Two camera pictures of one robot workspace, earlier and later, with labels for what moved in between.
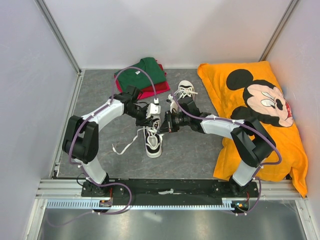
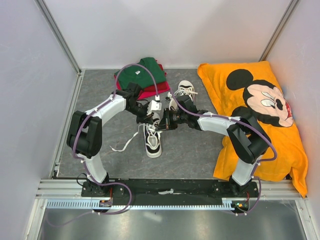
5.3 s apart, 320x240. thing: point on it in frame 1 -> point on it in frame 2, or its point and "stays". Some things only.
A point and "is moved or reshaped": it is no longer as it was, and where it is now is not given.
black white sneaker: [152, 138] stays
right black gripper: [168, 116] stays
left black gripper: [144, 121] stays
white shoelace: [143, 128] is moved or reshaped
